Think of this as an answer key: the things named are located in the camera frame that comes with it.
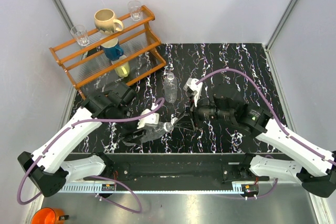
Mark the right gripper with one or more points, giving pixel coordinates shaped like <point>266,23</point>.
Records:
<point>193,113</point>

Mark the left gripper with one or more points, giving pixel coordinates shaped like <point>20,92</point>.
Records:
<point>130,134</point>

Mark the clear plastic bottle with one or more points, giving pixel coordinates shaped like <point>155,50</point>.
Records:
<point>152,133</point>
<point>170,88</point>

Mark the white bottle cap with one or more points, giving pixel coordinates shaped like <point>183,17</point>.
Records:
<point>168,126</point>

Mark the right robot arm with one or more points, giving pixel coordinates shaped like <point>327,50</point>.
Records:
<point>310,166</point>

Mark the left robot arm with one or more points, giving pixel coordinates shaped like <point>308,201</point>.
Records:
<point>47,168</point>

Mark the yellow ceramic mug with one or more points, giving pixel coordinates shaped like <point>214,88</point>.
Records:
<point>122,70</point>

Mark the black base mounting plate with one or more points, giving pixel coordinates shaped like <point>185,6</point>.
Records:
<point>221,167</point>

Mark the blue ceramic mug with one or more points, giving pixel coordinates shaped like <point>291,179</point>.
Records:
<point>112,49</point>

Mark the orange wooden shelf rack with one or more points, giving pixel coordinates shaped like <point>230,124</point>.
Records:
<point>88,69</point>

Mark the clear drinking glass left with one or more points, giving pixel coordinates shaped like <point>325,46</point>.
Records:
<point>80,34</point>

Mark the clear drinking glass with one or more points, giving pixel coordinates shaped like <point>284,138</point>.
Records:
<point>80,34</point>
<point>134,8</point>

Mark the beige ceramic mug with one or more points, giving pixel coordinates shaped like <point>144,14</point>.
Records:
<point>107,23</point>

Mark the orange cup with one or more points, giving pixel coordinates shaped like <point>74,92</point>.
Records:
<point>49,216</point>

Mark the clear drinking glass right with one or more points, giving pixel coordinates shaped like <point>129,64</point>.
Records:
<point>134,8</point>

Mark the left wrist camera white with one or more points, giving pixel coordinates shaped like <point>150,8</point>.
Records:
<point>150,120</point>

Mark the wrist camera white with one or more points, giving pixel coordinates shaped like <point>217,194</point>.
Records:
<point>194,87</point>
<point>150,120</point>

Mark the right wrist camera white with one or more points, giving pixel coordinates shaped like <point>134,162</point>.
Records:
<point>194,87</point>

